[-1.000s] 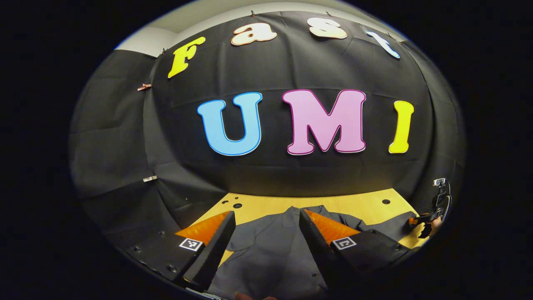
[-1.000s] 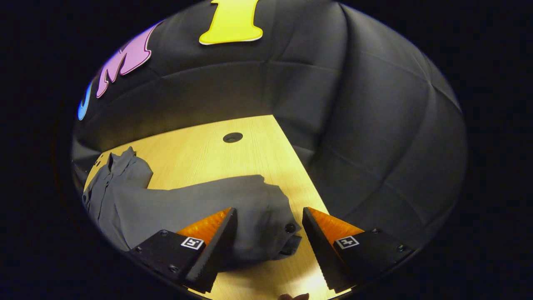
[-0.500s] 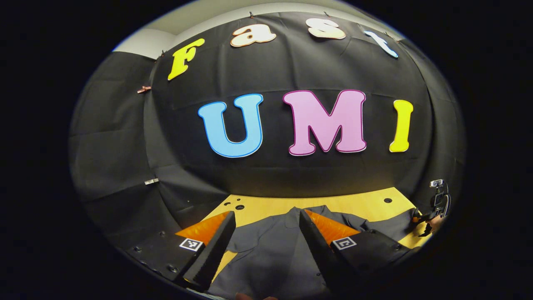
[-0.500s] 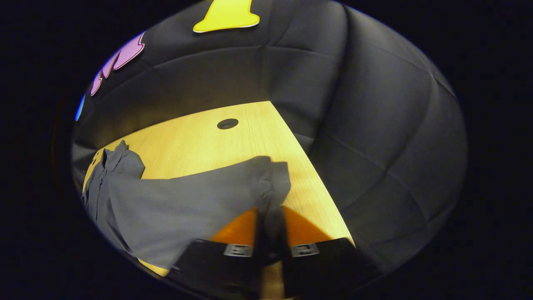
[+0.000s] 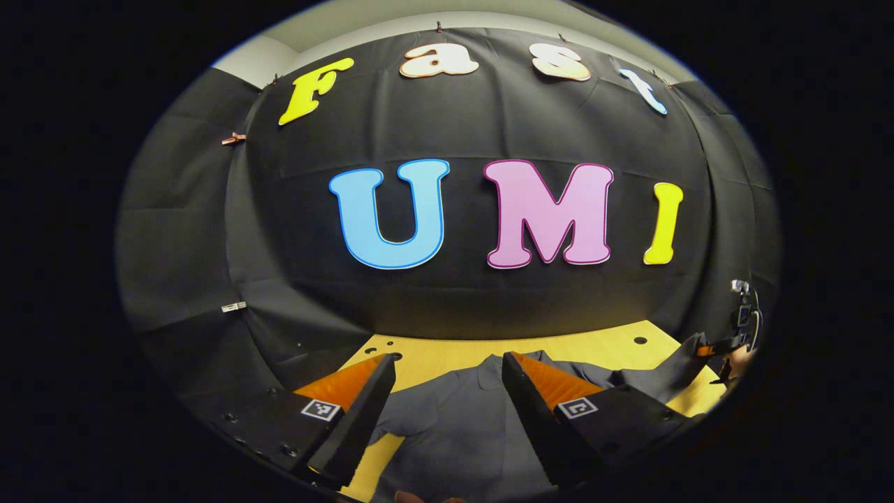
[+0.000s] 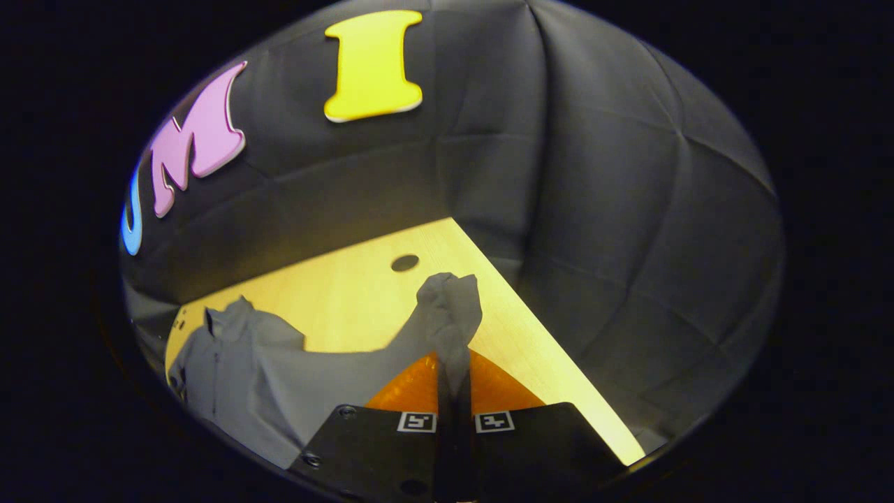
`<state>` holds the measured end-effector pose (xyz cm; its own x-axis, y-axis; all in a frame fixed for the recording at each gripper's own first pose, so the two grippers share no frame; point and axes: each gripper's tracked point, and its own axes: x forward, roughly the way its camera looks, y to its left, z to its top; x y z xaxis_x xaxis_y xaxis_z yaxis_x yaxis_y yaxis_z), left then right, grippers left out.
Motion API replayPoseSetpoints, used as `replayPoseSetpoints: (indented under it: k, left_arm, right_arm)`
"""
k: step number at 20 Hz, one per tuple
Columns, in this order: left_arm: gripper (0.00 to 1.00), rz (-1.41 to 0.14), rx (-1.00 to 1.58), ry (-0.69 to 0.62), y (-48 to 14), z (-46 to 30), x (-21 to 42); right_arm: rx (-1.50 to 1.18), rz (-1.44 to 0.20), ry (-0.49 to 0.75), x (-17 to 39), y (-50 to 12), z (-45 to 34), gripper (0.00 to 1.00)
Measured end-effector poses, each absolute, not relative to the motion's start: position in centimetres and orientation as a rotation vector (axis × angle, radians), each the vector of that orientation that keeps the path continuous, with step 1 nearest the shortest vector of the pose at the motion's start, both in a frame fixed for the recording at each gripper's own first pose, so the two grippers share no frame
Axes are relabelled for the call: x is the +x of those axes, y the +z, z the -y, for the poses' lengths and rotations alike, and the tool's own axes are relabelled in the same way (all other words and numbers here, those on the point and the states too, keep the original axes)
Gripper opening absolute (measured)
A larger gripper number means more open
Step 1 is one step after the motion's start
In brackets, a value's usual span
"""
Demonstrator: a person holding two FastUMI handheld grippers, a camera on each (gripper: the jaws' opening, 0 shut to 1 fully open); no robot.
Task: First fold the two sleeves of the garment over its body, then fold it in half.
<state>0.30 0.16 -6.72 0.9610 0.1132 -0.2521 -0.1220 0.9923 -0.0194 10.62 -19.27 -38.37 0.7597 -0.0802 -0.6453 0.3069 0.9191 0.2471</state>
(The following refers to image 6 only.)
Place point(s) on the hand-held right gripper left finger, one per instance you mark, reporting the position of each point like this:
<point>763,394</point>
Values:
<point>363,447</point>

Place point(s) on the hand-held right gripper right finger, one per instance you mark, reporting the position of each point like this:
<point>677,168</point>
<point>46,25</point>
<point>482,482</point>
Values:
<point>545,447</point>

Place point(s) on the grey long-sleeved shirt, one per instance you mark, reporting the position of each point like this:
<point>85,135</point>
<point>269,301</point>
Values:
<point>265,377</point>

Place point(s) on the black backdrop cloth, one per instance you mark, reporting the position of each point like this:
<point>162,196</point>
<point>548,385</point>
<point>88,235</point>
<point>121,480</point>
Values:
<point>594,175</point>

